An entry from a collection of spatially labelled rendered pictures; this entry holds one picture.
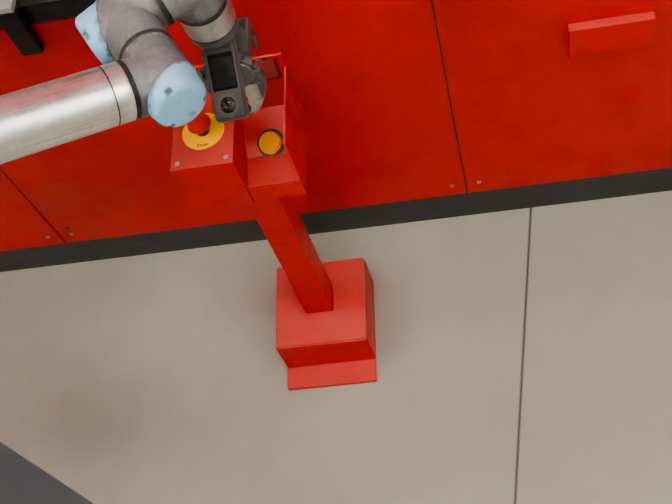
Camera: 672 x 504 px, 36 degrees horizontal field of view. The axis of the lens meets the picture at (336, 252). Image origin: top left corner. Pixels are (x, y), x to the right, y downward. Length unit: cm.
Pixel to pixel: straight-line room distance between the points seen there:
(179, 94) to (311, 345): 105
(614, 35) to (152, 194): 105
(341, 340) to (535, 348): 42
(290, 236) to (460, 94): 44
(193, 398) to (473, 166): 81
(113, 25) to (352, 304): 106
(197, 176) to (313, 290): 54
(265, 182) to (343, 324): 59
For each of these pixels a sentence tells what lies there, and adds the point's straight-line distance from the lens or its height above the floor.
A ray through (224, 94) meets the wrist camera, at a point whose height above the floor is 98.
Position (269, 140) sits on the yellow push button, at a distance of 172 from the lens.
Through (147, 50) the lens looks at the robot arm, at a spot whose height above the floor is 117.
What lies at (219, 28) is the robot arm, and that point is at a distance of 143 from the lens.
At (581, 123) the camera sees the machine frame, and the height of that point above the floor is 31.
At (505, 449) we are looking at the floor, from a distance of 218.
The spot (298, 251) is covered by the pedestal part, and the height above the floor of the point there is 39.
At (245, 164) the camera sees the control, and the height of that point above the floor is 71.
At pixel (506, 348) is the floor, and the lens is 226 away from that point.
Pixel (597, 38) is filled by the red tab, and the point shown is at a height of 59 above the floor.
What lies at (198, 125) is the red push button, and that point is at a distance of 167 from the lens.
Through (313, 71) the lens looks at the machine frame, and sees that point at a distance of 197.
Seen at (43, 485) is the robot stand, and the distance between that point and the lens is 192.
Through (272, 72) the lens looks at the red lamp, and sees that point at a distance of 171.
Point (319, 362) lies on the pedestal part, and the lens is 228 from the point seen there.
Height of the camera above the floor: 207
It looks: 58 degrees down
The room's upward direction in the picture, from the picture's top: 23 degrees counter-clockwise
